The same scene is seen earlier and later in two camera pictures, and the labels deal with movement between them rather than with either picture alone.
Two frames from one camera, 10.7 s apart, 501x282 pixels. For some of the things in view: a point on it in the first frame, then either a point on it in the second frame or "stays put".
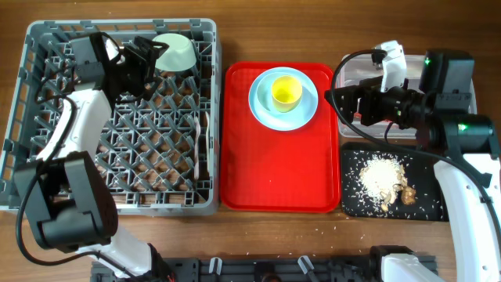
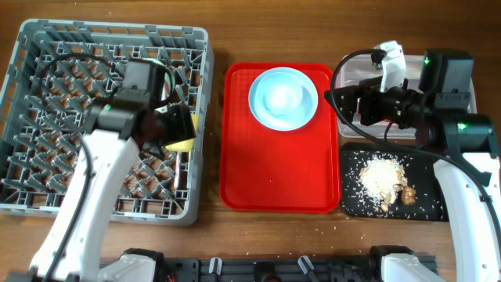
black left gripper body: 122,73 → 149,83
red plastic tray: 268,171 stays put
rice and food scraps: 383,178 stays put
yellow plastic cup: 286,93 → 186,146
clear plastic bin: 352,68 stays put
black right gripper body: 399,106 stays put
